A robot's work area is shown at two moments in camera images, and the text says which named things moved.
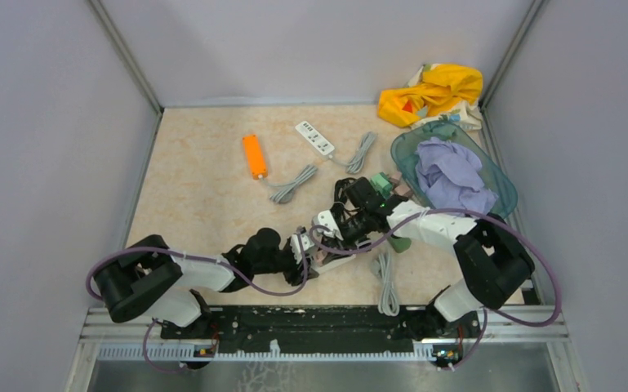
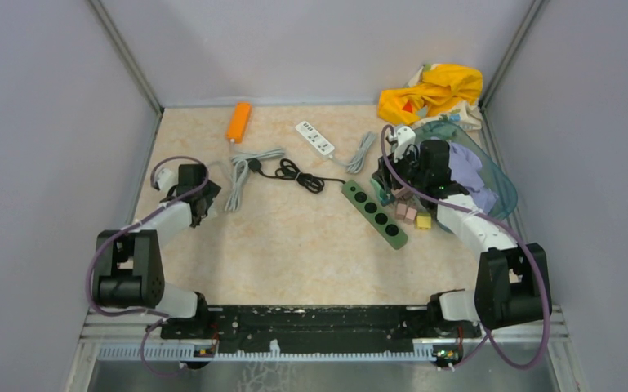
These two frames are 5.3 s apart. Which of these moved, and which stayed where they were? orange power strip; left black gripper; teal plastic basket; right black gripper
Moved: right black gripper; orange power strip; left black gripper
Stayed: teal plastic basket
